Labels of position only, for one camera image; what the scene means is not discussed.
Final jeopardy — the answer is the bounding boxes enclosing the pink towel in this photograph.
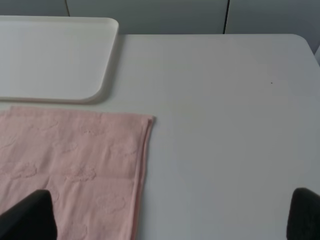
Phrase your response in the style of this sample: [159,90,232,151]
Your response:
[0,106,154,240]

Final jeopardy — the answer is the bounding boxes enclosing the white rectangular tray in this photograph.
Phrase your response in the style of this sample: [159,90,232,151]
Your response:
[0,15,119,103]

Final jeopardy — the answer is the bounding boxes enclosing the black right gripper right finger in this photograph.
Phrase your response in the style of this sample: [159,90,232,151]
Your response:
[286,187,320,240]

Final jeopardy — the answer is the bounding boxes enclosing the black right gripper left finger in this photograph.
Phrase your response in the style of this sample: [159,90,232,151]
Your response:
[0,189,58,240]

